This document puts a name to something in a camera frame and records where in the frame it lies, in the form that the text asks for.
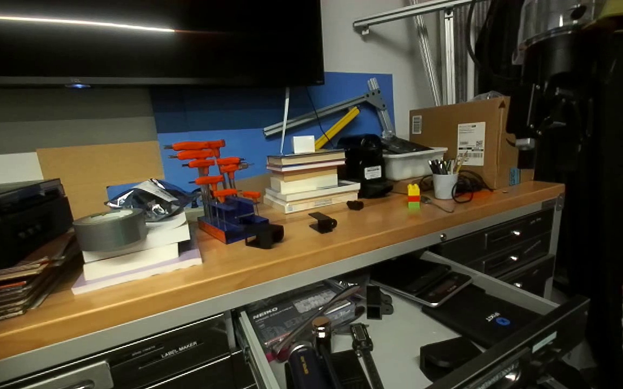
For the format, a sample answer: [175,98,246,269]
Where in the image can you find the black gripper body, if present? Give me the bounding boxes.
[514,71,581,183]

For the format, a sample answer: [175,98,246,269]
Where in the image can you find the black box part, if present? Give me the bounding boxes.
[306,210,340,236]

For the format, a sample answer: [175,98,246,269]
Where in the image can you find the black drawer with silver handle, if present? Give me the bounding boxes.
[233,246,591,389]

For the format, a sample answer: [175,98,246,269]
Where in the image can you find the black tool drawer cabinet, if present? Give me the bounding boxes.
[0,198,567,389]

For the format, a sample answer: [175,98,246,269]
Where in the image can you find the cardboard box with label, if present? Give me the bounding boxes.
[407,93,522,190]

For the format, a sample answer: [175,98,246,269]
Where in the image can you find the white cup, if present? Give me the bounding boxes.
[431,171,461,201]

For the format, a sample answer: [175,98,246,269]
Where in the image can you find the white plastic bin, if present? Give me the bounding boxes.
[380,138,450,183]

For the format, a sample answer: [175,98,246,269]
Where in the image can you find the yellow red green lego stack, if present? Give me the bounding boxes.
[405,183,424,213]

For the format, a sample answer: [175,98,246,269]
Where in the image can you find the black device with white label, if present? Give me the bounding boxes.
[334,132,393,201]

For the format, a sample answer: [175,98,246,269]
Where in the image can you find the black flat tablet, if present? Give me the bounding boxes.
[370,256,473,311]

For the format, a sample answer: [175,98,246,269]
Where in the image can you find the black box blue sticker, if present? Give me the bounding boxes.
[421,284,545,353]

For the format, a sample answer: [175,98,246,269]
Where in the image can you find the yellow level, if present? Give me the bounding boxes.
[313,106,363,151]

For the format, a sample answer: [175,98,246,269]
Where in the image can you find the grey metal bar tool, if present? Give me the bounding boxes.
[262,76,400,143]

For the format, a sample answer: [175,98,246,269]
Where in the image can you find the small black block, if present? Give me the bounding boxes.
[363,281,385,322]

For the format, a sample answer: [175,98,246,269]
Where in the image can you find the small white box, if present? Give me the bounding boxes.
[289,134,317,157]

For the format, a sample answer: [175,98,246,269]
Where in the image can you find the tan book stack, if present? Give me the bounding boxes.
[262,147,363,217]

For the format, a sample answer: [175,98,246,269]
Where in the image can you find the clear plastic parts bag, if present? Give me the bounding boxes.
[246,284,361,359]

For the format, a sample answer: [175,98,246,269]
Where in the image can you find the silver foil bag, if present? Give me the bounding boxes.
[103,178,201,223]

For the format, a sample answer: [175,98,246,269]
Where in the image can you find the black flat screen television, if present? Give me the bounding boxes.
[0,0,326,89]

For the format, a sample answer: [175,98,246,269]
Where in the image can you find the white book stack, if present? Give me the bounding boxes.
[71,213,206,295]

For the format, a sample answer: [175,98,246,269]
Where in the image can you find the silver metal bowl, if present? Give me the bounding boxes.
[71,207,146,256]

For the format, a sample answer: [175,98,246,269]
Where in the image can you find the brown cardboard sheet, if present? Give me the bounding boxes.
[34,138,166,218]

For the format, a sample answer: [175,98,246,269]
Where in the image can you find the black hard case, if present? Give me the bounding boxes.
[0,178,75,276]

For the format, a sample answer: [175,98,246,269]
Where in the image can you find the brown folder stack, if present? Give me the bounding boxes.
[0,230,82,332]

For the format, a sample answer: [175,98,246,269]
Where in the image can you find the black cable loop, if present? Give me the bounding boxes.
[450,170,492,205]

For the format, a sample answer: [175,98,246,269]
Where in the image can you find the aluminium frame rails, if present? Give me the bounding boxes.
[353,0,471,106]

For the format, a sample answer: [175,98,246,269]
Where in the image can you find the blue wall board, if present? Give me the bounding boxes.
[148,70,395,192]

